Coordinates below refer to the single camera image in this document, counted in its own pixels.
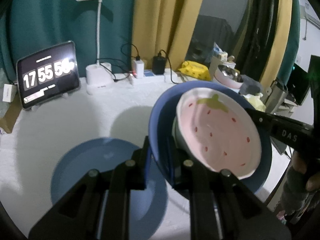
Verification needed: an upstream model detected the large blue bowl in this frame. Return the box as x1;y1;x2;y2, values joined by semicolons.
148;81;272;193

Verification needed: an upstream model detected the blue plate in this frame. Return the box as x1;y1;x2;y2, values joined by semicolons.
50;137;169;240

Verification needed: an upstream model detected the pink strawberry bowl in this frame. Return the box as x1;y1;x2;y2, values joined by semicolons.
172;87;262;179

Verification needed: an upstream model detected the person right hand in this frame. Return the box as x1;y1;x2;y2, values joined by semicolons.
292;150;319;192

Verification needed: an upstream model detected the black monitor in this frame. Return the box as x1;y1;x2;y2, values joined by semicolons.
287;55;319;106

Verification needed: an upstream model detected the pale yellow tissue pack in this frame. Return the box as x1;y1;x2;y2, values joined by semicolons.
243;93;266;112

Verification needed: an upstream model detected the yellow curtain right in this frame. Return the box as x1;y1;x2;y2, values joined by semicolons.
260;0;292;88

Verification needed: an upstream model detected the yellow curtain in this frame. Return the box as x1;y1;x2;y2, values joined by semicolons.
132;0;203;70
260;0;292;88

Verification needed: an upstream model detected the teal curtain right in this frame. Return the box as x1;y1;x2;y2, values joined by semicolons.
277;0;300;85

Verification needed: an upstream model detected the teal curtain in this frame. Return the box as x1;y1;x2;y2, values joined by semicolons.
277;0;300;85
1;0;134;81

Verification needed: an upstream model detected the grey cloth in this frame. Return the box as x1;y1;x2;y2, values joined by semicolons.
239;75;263;95

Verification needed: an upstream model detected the white power strip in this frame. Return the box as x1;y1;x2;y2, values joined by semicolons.
129;68;182;85

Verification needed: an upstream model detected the white desk lamp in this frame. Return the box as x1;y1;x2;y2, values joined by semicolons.
76;0;116;95

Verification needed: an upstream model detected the white charger plug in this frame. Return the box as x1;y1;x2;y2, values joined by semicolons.
132;60;145;79

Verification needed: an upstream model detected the black power adapter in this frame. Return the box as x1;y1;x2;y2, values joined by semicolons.
152;56;167;75

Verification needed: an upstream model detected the yellow wipes packet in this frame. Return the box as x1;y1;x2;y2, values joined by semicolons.
178;61;211;81

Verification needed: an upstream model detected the white tablecloth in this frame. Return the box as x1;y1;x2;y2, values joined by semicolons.
1;81;190;239

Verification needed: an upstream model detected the air conditioner unit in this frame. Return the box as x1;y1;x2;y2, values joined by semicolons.
304;2;320;29

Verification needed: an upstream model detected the tablet showing clock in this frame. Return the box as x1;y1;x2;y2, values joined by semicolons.
16;41;80;110

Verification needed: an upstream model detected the cardboard box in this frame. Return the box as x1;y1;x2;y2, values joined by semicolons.
0;94;22;134

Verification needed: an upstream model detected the small white box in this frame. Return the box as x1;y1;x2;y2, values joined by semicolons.
2;84;17;103

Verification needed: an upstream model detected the yellow curtain left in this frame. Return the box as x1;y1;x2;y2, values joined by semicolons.
132;0;203;70

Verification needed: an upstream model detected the teal curtain left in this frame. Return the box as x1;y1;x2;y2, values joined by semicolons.
1;0;134;81

